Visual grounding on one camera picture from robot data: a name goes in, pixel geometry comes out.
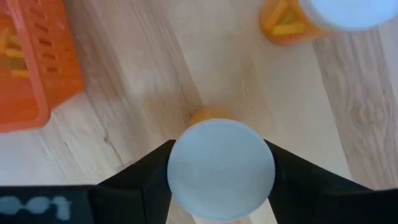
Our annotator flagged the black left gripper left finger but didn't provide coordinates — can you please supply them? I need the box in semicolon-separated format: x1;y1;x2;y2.
91;139;177;224

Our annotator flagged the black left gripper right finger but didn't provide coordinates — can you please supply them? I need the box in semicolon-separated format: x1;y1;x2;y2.
264;139;398;224

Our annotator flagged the orange pill bottle white cap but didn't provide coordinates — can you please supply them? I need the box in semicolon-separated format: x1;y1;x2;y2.
167;105;277;222
259;0;398;47

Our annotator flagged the orange plastic slotted basket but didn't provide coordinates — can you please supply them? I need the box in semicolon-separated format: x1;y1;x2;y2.
0;0;85;133

